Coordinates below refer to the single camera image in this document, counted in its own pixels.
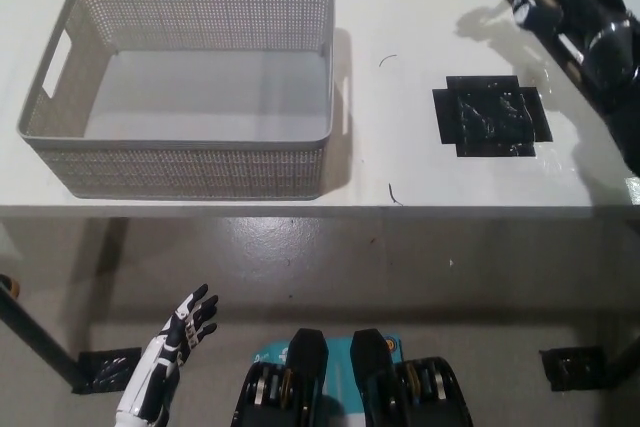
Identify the robot torso black teal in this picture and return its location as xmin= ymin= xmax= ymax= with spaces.
xmin=232 ymin=327 xmax=474 ymax=427

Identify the black metal table leg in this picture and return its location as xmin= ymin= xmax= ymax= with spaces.
xmin=0 ymin=286 xmax=82 ymax=389

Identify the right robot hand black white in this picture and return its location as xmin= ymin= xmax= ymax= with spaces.
xmin=547 ymin=0 xmax=640 ymax=114

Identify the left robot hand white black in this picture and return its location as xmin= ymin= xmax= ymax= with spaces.
xmin=117 ymin=283 xmax=221 ymax=423

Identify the grey perforated plastic basket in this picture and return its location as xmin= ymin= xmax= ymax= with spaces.
xmin=14 ymin=0 xmax=353 ymax=201

